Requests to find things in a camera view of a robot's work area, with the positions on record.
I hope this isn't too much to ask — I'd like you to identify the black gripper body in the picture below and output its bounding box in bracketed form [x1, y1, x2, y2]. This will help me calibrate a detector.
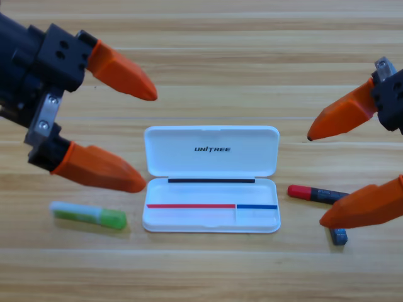
[373, 56, 397, 83]
[0, 12, 65, 147]

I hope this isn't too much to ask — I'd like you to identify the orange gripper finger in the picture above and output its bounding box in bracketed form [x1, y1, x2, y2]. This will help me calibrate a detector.
[319, 174, 403, 230]
[27, 123, 147, 194]
[36, 23, 158, 102]
[307, 67, 403, 142]

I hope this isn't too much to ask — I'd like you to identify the dark blue eraser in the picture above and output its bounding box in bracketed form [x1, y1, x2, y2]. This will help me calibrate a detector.
[329, 226, 349, 246]

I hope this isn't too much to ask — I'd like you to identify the green and white glue stick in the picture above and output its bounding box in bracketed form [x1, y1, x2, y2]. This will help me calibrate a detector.
[49, 201, 128, 230]

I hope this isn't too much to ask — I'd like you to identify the red and black marker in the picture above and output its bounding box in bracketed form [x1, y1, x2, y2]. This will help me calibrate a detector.
[287, 184, 351, 206]

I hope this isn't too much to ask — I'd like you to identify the white Unitree pencil case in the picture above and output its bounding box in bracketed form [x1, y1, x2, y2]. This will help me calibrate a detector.
[142, 125, 281, 234]

